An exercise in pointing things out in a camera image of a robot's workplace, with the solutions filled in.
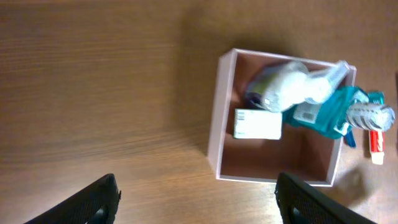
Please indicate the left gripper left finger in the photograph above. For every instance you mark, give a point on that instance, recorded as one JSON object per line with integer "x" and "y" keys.
{"x": 95, "y": 204}

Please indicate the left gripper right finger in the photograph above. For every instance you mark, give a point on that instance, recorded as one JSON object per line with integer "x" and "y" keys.
{"x": 299, "y": 202}

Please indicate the blue disposable razor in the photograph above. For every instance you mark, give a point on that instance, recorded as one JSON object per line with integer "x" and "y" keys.
{"x": 349, "y": 140}

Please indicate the teal mouthwash bottle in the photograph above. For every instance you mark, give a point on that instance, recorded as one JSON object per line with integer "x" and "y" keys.
{"x": 347, "y": 108}

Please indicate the green white soap box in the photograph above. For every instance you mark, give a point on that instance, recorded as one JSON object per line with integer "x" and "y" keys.
{"x": 257, "y": 124}

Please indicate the clear pump soap bottle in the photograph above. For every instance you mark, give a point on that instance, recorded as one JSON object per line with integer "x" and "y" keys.
{"x": 280, "y": 87}

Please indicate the white cardboard box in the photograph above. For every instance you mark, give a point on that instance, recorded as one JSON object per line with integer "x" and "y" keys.
{"x": 303, "y": 152}

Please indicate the Colgate toothpaste tube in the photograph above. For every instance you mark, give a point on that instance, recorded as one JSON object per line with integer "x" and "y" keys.
{"x": 376, "y": 138}

